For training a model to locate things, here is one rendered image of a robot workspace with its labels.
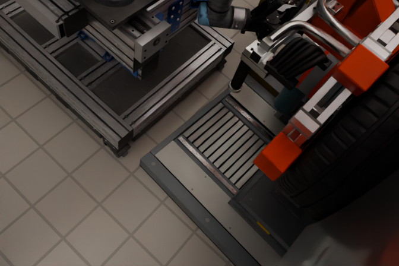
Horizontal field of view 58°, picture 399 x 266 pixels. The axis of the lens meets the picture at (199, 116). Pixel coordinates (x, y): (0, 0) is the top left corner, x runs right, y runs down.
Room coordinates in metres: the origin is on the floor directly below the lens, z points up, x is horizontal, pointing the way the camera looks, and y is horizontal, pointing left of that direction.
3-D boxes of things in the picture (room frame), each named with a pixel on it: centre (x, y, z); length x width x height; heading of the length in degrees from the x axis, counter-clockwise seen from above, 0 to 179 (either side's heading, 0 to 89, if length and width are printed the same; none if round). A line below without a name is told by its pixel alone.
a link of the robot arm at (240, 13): (0.92, 0.00, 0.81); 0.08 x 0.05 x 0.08; 19
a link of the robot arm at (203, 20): (0.89, 0.07, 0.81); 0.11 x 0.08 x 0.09; 109
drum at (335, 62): (0.77, -0.29, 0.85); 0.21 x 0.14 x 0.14; 64
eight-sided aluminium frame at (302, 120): (0.74, -0.36, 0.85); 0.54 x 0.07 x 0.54; 154
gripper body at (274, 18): (0.95, -0.08, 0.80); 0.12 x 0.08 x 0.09; 109
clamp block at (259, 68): (0.68, -0.10, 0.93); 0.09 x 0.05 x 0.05; 64
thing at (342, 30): (0.88, -0.29, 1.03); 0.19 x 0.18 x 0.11; 64
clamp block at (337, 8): (0.98, -0.25, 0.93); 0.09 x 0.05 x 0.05; 64
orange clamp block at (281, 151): (0.45, -0.22, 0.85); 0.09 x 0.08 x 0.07; 154
